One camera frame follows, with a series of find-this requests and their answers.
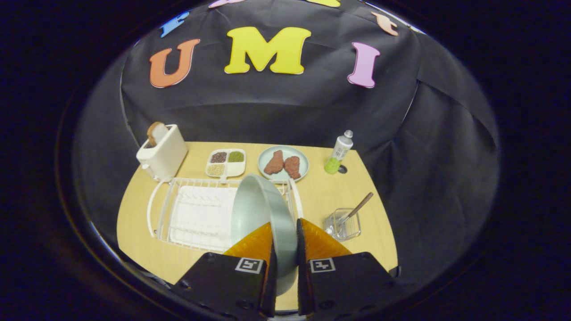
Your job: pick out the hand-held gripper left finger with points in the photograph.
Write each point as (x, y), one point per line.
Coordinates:
(223, 285)

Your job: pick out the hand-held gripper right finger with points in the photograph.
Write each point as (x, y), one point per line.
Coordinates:
(343, 281)

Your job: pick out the light green plate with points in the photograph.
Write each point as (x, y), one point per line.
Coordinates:
(258, 205)

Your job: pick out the pale blue plate with meat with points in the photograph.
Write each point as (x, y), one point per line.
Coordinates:
(301, 162)

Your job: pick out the white drain tray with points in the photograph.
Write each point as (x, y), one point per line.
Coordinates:
(200, 218)

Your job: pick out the white divided seed tray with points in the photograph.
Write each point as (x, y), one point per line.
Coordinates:
(225, 162)

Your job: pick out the brown meat piece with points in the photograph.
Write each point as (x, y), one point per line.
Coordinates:
(293, 167)
(274, 162)

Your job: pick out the green and white bottle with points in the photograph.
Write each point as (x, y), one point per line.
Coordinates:
(340, 149)

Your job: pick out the white toaster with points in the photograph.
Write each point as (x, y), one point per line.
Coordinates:
(165, 154)

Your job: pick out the brown bread slice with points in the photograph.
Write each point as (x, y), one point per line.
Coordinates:
(154, 131)

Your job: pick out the black backdrop cloth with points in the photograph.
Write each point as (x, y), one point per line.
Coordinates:
(276, 107)

